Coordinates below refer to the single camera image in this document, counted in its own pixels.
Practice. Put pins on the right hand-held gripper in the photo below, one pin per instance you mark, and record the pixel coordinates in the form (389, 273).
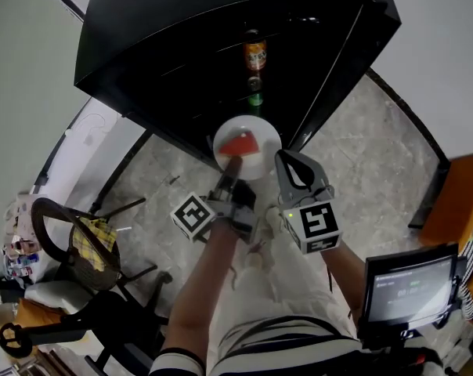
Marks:
(316, 225)

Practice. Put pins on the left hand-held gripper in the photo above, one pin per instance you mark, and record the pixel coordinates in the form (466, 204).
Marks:
(192, 218)

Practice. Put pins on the red watermelon slice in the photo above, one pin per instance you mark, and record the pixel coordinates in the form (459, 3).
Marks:
(238, 145)

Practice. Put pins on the white round plate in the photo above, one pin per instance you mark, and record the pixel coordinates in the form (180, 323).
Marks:
(266, 147)

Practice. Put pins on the black fridge cabinet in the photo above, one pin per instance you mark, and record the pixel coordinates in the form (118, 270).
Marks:
(142, 33)

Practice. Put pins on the person's right forearm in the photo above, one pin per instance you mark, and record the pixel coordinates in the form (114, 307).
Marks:
(346, 272)

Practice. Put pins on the person's left forearm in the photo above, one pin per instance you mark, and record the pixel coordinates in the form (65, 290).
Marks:
(197, 296)

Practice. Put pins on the green drink can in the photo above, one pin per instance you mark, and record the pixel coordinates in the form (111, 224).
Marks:
(255, 92)

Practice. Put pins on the orange drink can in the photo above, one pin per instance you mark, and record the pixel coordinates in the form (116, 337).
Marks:
(255, 55)

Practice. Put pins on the person's white trousers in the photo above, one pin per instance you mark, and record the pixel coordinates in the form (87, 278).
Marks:
(283, 296)

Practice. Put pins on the orange chair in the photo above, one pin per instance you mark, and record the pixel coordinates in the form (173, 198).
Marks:
(456, 194)

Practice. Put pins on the yellow plaid cloth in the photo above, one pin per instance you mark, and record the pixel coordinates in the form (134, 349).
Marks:
(91, 241)

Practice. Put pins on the black monitor screen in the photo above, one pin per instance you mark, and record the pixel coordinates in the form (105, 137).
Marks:
(409, 292)

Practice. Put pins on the brown wicker chair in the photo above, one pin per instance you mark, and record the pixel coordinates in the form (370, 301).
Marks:
(87, 276)

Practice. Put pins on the person's striped shirt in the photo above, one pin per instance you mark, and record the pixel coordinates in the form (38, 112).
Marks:
(283, 355)

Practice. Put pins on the black office chair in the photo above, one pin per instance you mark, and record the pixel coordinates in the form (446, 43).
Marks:
(115, 319)

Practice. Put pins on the white printed bag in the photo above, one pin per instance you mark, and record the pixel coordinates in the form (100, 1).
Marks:
(23, 210)

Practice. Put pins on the cluttered white side table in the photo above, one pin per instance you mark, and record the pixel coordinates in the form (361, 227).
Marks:
(21, 257)

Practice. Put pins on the black monitor mount rig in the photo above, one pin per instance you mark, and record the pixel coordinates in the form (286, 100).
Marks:
(397, 355)

